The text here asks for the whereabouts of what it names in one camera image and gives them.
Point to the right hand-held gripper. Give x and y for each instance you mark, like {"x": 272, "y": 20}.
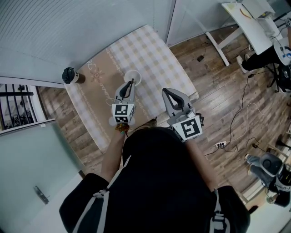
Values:
{"x": 187, "y": 127}

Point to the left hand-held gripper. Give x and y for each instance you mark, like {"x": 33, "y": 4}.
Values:
{"x": 121, "y": 111}

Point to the white cup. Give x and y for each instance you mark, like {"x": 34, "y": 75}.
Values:
{"x": 133, "y": 74}

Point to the person's right forearm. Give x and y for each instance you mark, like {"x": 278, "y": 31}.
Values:
{"x": 200, "y": 159}

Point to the person's left forearm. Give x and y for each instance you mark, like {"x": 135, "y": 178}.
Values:
{"x": 112, "y": 154}

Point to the beige checked tablecloth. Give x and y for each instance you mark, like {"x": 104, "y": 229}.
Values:
{"x": 147, "y": 52}

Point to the black power adapter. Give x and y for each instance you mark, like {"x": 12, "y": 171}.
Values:
{"x": 200, "y": 58}

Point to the black-lidded thermos bottle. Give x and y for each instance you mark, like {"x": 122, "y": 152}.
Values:
{"x": 73, "y": 76}

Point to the white power strip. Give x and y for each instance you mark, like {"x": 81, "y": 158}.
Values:
{"x": 221, "y": 144}

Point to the person's black shirt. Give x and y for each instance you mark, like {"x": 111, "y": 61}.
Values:
{"x": 159, "y": 182}

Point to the white desk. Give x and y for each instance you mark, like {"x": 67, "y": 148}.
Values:
{"x": 250, "y": 31}

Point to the black metal railing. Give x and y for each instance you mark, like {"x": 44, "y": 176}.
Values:
{"x": 16, "y": 93}

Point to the yellow curved object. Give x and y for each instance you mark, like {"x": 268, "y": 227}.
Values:
{"x": 245, "y": 12}

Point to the white box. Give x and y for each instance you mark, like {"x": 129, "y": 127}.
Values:
{"x": 257, "y": 8}

